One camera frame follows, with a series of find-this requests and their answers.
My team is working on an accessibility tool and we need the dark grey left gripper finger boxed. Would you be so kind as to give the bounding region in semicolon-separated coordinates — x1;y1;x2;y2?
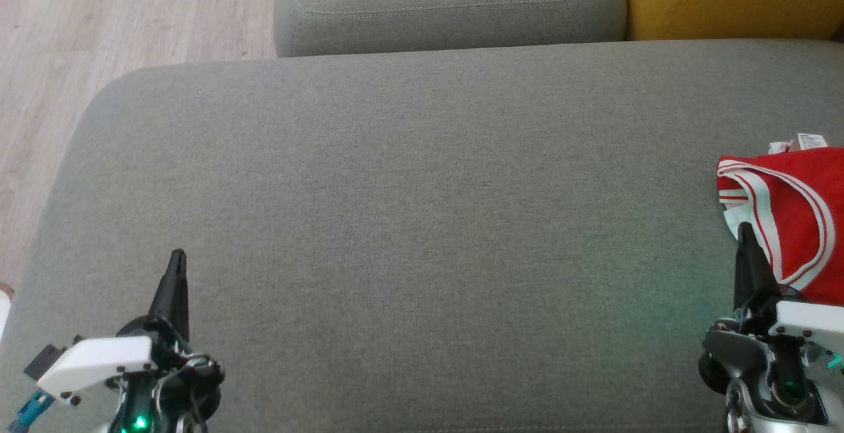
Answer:
148;250;179;330
173;250;191;342

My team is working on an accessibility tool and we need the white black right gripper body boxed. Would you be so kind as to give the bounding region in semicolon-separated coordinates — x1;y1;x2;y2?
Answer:
698;285;844;422

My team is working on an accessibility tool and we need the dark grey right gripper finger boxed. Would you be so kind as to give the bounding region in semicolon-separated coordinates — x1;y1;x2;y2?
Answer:
746;222;780;307
733;222;754;313

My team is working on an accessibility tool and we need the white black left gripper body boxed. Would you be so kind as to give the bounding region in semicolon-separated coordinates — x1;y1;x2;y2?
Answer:
36;316;226;433

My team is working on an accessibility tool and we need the red basketball jersey white trim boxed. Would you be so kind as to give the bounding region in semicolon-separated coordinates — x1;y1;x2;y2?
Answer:
716;132;844;307

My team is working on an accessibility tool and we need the grey sofa seat cushion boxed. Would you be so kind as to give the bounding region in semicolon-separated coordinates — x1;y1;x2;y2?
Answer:
0;39;844;433

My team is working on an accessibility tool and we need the grey sofa back cushion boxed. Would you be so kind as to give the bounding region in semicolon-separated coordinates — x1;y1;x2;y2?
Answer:
274;0;627;58

